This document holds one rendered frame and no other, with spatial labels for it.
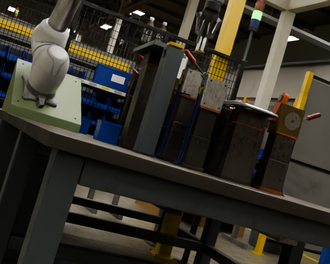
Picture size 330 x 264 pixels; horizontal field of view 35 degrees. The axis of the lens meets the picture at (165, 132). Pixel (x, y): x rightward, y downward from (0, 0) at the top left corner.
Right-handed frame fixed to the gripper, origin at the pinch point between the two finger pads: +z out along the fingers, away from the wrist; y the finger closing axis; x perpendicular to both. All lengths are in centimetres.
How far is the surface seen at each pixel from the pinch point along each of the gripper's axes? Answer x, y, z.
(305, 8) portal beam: 453, 239, -178
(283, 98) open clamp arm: -40, 30, 17
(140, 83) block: -9.5, -23.6, 27.1
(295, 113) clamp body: -42, 36, 22
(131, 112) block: -9.8, -23.6, 40.4
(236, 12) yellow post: 131, 50, -54
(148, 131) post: -38, -19, 46
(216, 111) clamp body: -45, 3, 31
